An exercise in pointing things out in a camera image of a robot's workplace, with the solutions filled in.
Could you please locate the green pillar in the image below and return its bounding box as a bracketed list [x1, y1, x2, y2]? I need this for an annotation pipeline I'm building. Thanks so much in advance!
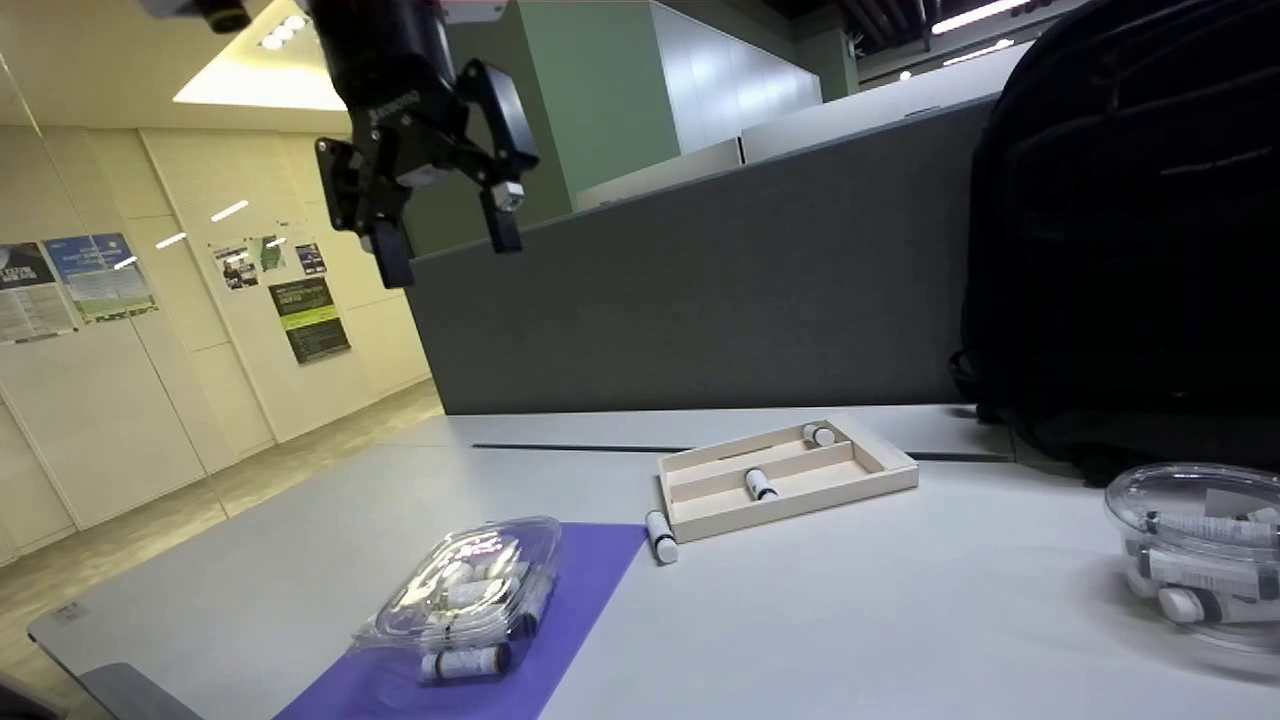
[507, 0, 681, 229]

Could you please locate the purple mat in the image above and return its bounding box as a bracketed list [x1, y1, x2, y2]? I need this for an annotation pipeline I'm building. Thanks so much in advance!
[270, 522, 651, 720]

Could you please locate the grey desk partition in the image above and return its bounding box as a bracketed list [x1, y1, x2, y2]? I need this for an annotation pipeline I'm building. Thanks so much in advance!
[398, 96, 999, 421]

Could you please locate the black green wall poster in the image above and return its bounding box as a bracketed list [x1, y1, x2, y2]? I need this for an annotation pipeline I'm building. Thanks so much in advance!
[265, 274, 356, 370]

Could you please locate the small photo wall poster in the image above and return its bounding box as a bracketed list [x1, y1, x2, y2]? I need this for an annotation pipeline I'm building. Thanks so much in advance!
[212, 246, 265, 298]

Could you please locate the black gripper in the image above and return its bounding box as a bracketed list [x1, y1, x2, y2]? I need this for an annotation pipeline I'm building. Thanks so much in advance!
[307, 0, 543, 291]

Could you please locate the clear plastic container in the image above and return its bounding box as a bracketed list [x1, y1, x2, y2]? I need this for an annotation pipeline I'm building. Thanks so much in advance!
[350, 511, 568, 660]

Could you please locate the blue green wall poster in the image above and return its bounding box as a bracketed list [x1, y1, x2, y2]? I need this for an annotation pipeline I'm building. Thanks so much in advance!
[39, 229, 159, 330]

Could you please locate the wooden tray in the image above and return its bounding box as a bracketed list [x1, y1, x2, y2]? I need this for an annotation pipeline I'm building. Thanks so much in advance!
[651, 416, 925, 545]

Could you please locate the blue white wall poster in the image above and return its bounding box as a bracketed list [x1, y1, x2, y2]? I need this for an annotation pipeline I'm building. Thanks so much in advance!
[0, 239, 78, 347]

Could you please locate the clear plastic bowl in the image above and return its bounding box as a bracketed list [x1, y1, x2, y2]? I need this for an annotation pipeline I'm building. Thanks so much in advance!
[1098, 459, 1280, 689]

